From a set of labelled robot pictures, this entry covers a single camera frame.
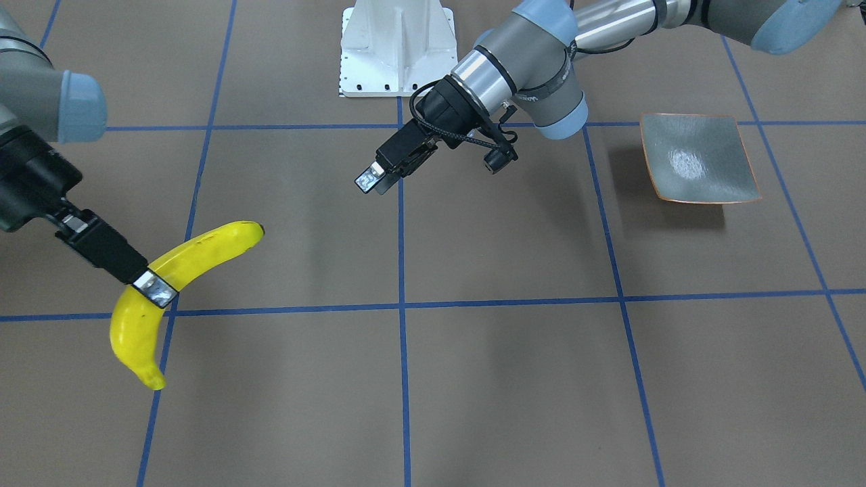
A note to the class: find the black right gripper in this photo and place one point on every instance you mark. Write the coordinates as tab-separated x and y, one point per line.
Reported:
28	184

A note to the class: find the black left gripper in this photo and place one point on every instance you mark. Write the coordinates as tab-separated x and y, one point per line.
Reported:
444	108

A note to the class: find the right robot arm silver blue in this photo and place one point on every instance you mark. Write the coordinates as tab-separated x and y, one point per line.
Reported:
42	106

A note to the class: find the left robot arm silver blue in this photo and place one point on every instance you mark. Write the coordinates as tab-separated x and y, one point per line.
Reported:
528	62

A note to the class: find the grey square plate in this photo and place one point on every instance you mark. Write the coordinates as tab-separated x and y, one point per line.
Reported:
697	159

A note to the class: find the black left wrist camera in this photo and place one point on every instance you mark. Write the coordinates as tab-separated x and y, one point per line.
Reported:
498	158

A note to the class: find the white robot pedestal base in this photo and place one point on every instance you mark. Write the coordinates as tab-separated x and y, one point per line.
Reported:
392	48

